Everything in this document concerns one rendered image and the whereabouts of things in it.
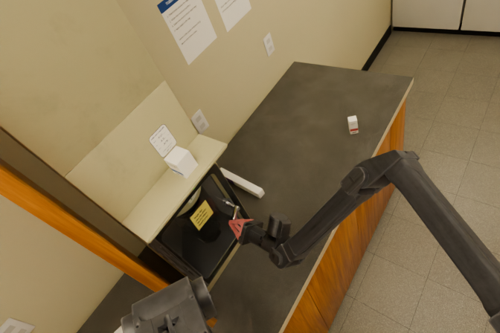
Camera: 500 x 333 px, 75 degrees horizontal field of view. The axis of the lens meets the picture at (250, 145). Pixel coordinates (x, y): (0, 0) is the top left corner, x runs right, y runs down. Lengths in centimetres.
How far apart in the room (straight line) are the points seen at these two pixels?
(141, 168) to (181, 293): 48
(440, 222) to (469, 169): 197
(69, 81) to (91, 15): 14
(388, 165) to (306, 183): 74
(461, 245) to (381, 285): 154
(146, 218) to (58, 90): 35
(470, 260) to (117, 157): 74
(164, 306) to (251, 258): 91
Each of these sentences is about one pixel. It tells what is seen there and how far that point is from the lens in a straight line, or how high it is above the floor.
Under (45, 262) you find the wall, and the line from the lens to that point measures 141.
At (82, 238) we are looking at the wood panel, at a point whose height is 164.
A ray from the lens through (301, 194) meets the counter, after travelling 141.
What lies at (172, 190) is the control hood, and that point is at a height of 151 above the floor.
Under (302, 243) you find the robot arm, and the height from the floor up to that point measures 127.
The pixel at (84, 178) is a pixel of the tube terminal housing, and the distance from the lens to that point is 80.
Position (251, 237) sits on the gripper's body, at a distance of 108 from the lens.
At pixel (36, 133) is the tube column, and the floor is 182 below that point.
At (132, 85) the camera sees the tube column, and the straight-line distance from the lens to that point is 80.
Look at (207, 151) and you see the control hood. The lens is 90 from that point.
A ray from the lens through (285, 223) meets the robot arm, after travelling 101.
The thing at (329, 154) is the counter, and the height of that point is 94.
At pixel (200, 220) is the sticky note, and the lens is 109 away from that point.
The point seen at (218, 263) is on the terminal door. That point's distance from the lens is 128.
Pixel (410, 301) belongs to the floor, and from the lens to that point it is 221.
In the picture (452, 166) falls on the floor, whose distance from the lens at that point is 267.
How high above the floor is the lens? 211
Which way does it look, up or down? 45 degrees down
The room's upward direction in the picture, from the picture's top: 25 degrees counter-clockwise
